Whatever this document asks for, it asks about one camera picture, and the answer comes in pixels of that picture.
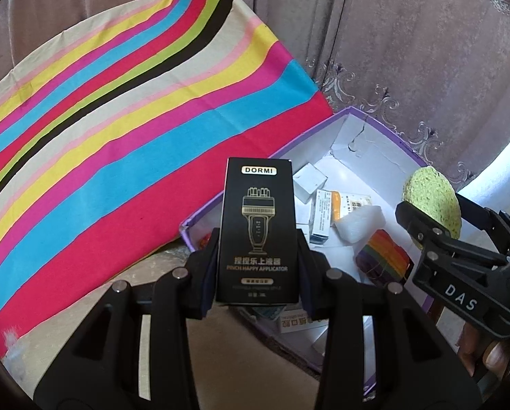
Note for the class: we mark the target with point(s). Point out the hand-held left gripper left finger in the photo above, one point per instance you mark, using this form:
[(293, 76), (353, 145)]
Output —
[(206, 282)]

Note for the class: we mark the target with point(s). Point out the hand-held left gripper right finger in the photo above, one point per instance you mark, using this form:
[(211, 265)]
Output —
[(308, 282)]

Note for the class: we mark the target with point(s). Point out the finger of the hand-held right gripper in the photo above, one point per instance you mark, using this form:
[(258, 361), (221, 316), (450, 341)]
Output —
[(494, 220), (410, 220)]

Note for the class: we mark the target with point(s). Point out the green round sponge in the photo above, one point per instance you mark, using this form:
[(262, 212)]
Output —
[(430, 192)]

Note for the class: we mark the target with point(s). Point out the white foam block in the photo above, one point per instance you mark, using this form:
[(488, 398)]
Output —
[(361, 224)]

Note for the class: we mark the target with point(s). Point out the black box with gold print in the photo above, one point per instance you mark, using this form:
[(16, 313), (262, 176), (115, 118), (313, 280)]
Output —
[(259, 222)]

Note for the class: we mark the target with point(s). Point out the purple cardboard box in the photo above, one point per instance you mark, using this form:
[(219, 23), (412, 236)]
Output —
[(366, 145)]

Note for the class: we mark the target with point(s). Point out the small white cube box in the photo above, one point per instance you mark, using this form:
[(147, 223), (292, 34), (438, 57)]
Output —
[(309, 179)]

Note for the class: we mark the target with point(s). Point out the person's right hand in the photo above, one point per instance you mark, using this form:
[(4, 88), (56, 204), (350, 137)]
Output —
[(494, 354)]

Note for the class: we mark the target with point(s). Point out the white and orange box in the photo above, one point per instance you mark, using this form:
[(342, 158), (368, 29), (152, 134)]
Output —
[(323, 218)]

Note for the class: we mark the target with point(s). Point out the beige velvet table cover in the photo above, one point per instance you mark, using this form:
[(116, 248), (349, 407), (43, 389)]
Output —
[(246, 350)]

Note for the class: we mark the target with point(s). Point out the rainbow striped cloth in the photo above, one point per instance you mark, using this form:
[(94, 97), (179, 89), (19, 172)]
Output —
[(110, 158)]

